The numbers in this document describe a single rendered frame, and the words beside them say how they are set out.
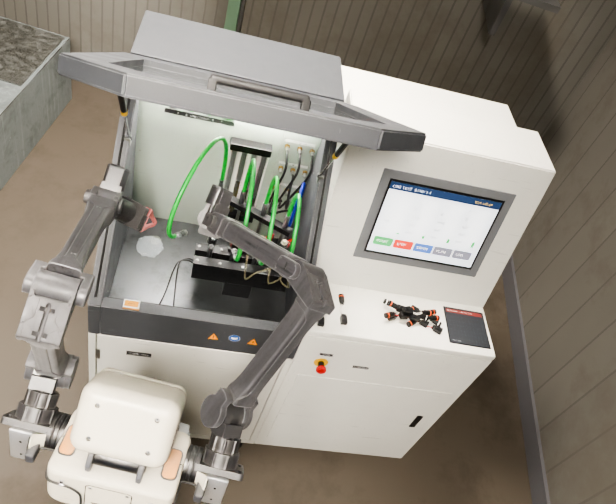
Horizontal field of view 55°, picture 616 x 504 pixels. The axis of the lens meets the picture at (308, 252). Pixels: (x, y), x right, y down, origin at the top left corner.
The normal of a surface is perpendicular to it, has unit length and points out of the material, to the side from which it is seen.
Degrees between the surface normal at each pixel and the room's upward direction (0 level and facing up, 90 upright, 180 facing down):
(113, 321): 90
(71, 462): 8
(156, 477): 8
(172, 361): 90
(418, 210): 76
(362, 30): 90
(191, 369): 90
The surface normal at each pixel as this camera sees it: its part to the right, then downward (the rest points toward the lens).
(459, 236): 0.07, 0.57
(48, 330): 0.25, -0.01
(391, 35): -0.13, 0.71
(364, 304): 0.26, -0.65
